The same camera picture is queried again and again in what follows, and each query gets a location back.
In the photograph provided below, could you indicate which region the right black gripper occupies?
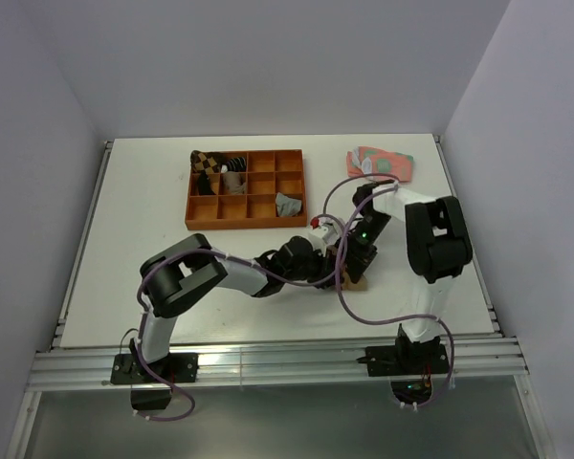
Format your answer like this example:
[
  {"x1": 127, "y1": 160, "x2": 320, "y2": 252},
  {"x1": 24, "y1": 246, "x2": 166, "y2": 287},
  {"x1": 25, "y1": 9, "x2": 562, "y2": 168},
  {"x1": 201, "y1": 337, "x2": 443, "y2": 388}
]
[{"x1": 334, "y1": 211, "x2": 391, "y2": 283}]

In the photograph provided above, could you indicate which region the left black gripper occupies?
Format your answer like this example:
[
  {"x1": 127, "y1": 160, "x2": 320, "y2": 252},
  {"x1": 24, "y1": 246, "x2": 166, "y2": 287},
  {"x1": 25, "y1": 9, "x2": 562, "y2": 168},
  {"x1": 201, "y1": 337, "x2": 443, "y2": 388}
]
[{"x1": 283, "y1": 246, "x2": 342, "y2": 290}]

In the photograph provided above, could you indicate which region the argyle beige orange sock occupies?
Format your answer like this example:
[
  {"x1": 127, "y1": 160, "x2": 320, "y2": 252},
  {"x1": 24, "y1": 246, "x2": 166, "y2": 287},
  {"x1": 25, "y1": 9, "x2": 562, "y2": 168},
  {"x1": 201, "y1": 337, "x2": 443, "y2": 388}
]
[{"x1": 341, "y1": 270, "x2": 368, "y2": 292}]

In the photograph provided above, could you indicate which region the grey ankle sock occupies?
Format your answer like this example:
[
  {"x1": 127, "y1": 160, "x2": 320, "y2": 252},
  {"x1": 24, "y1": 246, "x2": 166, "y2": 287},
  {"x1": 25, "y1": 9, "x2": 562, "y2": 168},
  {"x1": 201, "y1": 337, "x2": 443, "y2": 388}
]
[{"x1": 276, "y1": 192, "x2": 302, "y2": 217}]

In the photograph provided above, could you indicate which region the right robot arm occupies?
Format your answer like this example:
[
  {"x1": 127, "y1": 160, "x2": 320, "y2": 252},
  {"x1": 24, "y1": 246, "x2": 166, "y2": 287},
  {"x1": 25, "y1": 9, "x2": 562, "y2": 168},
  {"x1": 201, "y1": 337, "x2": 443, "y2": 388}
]
[{"x1": 341, "y1": 180, "x2": 473, "y2": 377}]

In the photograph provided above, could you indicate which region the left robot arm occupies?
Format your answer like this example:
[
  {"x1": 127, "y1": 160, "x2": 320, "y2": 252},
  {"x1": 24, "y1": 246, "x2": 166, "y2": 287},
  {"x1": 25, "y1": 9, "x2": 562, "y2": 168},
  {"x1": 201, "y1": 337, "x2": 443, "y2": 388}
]
[{"x1": 122, "y1": 233, "x2": 338, "y2": 384}]

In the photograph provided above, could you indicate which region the pink green sock pair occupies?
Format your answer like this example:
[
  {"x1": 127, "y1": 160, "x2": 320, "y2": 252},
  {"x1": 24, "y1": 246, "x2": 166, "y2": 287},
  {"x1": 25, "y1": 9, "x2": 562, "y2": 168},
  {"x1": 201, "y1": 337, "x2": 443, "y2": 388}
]
[{"x1": 345, "y1": 145, "x2": 414, "y2": 183}]

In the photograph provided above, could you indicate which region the orange compartment tray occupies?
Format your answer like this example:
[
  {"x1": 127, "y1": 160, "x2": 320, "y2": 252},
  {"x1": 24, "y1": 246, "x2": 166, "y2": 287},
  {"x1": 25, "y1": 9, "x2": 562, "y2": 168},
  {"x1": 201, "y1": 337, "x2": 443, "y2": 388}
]
[{"x1": 185, "y1": 149, "x2": 308, "y2": 230}]

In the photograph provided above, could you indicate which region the beige rolled sock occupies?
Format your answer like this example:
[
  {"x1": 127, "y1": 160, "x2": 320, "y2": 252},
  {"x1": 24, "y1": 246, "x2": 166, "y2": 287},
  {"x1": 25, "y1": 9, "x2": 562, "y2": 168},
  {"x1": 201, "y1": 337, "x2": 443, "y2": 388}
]
[{"x1": 221, "y1": 171, "x2": 247, "y2": 195}]

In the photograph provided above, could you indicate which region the black white striped sock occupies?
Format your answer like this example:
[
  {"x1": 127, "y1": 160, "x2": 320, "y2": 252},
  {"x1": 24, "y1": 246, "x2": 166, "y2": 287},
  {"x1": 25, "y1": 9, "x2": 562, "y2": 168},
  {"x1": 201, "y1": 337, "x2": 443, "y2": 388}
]
[{"x1": 221, "y1": 156, "x2": 247, "y2": 173}]

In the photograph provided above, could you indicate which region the black sock in tray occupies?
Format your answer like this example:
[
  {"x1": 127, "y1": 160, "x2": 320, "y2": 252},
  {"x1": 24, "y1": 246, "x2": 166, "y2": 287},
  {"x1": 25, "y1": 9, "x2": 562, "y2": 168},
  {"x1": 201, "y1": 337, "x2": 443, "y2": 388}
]
[{"x1": 196, "y1": 172, "x2": 215, "y2": 196}]

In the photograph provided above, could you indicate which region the brown checkered rolled sock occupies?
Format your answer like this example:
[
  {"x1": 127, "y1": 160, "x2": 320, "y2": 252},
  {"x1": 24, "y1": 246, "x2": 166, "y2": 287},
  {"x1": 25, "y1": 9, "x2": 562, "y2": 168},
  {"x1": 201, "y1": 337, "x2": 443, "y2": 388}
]
[{"x1": 190, "y1": 150, "x2": 225, "y2": 174}]

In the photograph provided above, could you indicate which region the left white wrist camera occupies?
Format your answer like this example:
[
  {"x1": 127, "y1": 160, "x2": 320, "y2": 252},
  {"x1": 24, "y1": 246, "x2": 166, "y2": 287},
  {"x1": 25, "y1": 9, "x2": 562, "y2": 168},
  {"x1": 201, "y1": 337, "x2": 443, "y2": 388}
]
[{"x1": 308, "y1": 217, "x2": 338, "y2": 252}]

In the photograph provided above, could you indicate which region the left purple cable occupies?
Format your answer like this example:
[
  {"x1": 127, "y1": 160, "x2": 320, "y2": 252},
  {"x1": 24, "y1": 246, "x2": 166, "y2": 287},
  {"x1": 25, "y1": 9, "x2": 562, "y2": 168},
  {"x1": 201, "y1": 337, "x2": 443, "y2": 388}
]
[{"x1": 137, "y1": 213, "x2": 350, "y2": 422}]

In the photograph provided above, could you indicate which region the purple cable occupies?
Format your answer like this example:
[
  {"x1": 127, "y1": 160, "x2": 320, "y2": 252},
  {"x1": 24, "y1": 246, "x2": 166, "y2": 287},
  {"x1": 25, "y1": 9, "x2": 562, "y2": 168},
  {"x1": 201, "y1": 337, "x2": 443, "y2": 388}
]
[
  {"x1": 137, "y1": 213, "x2": 350, "y2": 422},
  {"x1": 320, "y1": 174, "x2": 458, "y2": 412}
]

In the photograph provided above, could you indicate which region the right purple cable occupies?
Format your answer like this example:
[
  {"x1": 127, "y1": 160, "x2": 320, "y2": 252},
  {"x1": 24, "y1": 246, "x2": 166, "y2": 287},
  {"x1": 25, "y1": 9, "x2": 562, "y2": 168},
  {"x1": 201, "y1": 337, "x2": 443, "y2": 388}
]
[{"x1": 320, "y1": 174, "x2": 458, "y2": 412}]

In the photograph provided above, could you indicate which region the aluminium front rail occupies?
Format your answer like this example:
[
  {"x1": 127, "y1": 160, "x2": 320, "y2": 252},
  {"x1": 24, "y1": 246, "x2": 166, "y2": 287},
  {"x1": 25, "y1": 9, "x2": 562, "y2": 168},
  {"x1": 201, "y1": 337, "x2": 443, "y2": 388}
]
[{"x1": 25, "y1": 336, "x2": 529, "y2": 392}]

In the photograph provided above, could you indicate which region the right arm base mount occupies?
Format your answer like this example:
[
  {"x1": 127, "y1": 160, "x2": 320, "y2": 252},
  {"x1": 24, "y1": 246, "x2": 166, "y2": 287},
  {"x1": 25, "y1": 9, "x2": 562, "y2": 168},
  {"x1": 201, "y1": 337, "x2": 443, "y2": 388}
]
[{"x1": 357, "y1": 344, "x2": 450, "y2": 377}]

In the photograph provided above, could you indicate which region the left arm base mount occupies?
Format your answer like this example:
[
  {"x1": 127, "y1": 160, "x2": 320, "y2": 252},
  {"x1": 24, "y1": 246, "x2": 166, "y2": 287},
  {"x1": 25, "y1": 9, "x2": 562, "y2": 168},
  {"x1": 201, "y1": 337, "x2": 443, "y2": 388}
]
[{"x1": 110, "y1": 353, "x2": 198, "y2": 385}]

